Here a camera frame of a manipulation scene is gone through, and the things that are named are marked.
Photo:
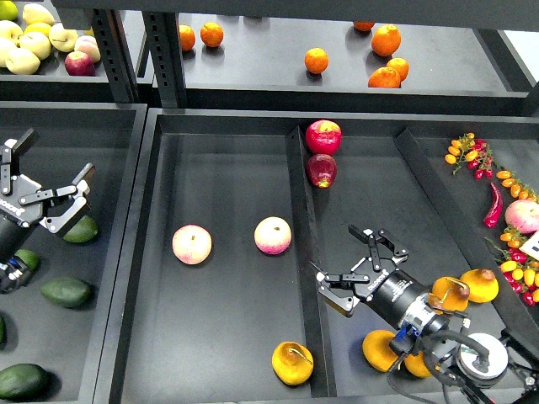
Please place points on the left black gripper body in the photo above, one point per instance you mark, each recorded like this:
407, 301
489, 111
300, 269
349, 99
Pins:
20, 205

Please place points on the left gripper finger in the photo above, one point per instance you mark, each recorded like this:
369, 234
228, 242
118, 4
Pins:
11, 151
75, 195

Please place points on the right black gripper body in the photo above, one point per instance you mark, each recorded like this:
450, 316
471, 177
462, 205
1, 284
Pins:
366, 278

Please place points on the dark green avocado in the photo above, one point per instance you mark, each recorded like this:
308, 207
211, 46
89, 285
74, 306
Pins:
67, 292

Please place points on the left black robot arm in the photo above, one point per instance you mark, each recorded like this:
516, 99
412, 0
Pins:
14, 273

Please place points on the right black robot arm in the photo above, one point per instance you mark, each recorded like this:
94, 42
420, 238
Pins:
471, 362

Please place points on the green avocado upper left tray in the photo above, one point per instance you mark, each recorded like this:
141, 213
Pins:
84, 231

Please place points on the yellow pear bottom left of group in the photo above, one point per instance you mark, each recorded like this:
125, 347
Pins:
377, 351

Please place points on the light green avocado left edge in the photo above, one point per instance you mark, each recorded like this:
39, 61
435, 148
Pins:
30, 259

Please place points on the yellow pear under gripper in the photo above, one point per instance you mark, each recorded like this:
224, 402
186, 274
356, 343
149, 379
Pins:
450, 294

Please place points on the yellow pear bottom right of group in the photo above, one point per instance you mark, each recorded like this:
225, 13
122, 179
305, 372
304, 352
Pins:
416, 366

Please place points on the pale yellow pear top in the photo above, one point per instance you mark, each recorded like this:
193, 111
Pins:
35, 13

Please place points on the dark avocado left edge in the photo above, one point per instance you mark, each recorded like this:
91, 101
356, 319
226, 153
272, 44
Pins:
3, 334

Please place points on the dark red apple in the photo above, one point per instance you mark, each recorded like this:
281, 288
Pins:
321, 170

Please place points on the pink apple centre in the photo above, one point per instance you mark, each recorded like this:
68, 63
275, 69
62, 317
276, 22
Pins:
272, 235

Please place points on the pink apple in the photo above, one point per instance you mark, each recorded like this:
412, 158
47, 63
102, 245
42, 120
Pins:
191, 244
272, 235

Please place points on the pale apple front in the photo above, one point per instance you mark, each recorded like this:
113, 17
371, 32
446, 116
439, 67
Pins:
21, 61

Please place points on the pale apple left edge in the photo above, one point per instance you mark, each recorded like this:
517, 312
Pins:
6, 45

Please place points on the red apple on shelf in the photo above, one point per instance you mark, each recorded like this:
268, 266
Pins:
78, 63

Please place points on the bright red apple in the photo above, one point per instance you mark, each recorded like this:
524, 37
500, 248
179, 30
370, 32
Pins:
323, 137

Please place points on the pale apple middle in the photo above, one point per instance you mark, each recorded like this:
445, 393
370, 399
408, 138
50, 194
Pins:
37, 43

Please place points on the pale apple left top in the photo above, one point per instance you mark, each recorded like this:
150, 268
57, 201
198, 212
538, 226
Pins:
9, 30

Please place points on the pink apple left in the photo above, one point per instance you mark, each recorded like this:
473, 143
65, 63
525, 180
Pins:
191, 244

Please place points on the pale apple with stem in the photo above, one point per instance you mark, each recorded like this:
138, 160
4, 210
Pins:
63, 39

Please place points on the yellow lemon on shelf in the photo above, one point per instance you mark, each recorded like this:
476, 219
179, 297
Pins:
38, 27

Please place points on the red chili pepper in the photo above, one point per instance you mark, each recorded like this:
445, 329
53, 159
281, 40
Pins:
491, 218

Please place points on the pink peach on shelf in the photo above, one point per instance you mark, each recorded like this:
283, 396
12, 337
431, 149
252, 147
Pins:
88, 45

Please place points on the black middle divided tray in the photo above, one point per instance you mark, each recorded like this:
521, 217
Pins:
206, 333

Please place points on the upper cherry tomato bunch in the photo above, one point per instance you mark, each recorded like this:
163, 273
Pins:
473, 153

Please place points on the cherry tomato bunch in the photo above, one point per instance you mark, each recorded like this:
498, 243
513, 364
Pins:
473, 153
518, 267

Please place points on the green lime on shelf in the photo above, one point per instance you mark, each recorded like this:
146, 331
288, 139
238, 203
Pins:
8, 11

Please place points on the lower cherry tomato bunch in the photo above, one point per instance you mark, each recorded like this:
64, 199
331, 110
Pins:
518, 267

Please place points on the orange cherry tomato sprig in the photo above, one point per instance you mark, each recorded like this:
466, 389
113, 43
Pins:
517, 188

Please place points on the orange front on shelf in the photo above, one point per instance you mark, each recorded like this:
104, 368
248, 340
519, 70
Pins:
384, 77

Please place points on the pink peach right edge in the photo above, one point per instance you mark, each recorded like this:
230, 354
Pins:
522, 214

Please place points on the white label card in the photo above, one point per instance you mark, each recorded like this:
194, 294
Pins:
531, 246

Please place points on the black shelf post left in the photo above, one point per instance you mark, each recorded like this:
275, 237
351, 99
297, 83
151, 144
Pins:
115, 56

